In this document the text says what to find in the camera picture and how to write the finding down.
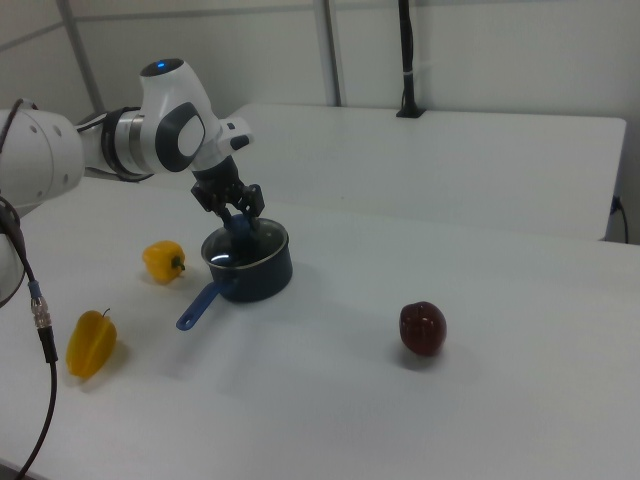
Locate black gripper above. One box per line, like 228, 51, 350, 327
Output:
190, 155, 266, 232

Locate glass lid with blue knob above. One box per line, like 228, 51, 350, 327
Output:
201, 214, 290, 270

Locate dark blue saucepan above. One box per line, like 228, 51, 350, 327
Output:
175, 218, 294, 332

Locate yellow bell pepper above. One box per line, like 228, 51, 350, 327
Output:
142, 240, 187, 286

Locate white table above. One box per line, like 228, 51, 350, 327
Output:
79, 102, 629, 243

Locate yellow starfruit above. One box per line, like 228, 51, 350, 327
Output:
65, 307, 120, 379

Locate dark red bell pepper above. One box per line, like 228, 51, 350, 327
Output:
398, 300, 448, 358

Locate black pole with base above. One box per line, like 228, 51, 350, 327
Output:
396, 0, 427, 119

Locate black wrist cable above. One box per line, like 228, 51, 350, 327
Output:
74, 106, 154, 184

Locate grey metal wall post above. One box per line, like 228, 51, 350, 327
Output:
54, 0, 104, 120
314, 0, 347, 107

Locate black cable with metal connector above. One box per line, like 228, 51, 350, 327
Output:
0, 194, 61, 480

